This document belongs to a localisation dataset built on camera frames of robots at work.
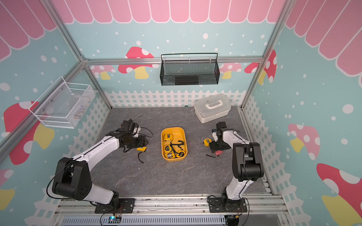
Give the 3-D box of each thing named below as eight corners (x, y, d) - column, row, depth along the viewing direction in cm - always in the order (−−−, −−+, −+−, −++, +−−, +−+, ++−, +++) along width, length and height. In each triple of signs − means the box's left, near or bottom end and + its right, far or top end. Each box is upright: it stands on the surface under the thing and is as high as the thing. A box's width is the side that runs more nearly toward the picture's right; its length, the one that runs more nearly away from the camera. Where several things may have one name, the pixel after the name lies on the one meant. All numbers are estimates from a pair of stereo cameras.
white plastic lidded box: (202, 126, 111) (204, 115, 101) (192, 111, 121) (193, 100, 110) (229, 115, 118) (233, 104, 108) (217, 102, 128) (220, 91, 118)
